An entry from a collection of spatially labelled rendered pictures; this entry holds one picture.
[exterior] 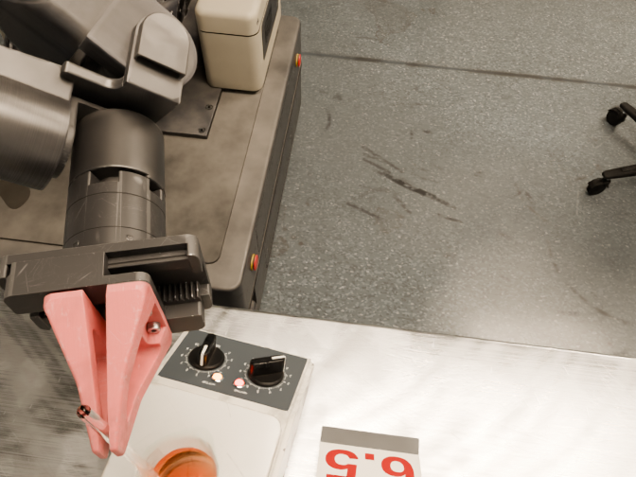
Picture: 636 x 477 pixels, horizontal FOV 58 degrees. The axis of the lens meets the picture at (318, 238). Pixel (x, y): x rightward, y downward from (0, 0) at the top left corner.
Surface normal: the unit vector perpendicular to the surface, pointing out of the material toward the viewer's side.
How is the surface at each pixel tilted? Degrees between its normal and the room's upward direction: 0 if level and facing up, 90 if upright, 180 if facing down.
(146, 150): 47
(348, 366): 0
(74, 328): 22
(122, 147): 16
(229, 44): 90
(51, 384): 0
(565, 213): 0
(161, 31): 42
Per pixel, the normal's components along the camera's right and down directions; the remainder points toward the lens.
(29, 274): 0.02, -0.54
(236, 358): 0.15, -0.88
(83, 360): 0.07, -0.20
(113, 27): 0.64, -0.21
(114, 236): 0.23, -0.55
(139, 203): 0.68, -0.48
